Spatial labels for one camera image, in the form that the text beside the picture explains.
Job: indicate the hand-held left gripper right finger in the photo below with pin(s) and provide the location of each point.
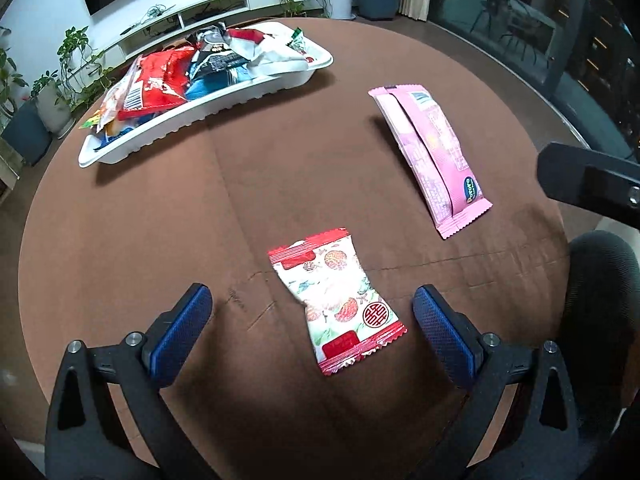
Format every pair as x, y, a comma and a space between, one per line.
442, 335

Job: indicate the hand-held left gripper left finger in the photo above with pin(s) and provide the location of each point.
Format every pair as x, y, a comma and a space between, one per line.
182, 330

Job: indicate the white red floral snack packet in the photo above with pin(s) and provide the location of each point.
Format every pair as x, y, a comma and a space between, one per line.
335, 300

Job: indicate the long pink snack packet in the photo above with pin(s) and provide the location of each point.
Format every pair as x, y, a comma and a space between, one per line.
430, 145

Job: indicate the white plastic tray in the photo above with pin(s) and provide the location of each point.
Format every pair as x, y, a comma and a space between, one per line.
210, 110

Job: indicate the red yellow checkered snack packet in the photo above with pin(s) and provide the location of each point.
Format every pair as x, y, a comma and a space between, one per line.
114, 102

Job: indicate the blue white snack packet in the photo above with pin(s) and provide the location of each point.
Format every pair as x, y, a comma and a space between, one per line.
210, 89

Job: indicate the large red snack packet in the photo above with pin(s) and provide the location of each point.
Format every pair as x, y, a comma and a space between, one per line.
160, 77

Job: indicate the black snack packet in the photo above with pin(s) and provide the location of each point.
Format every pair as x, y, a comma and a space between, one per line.
217, 57

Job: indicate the dark office chair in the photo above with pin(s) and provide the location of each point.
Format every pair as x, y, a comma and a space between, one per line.
600, 280

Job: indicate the blue yellow snack packet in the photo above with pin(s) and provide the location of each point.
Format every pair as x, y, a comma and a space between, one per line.
111, 132

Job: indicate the green snack packet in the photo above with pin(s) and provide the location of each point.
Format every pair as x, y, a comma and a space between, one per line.
298, 39

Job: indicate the glass sliding door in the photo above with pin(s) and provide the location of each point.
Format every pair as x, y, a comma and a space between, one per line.
575, 35

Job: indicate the white television cabinet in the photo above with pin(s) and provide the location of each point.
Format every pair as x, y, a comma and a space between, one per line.
220, 0

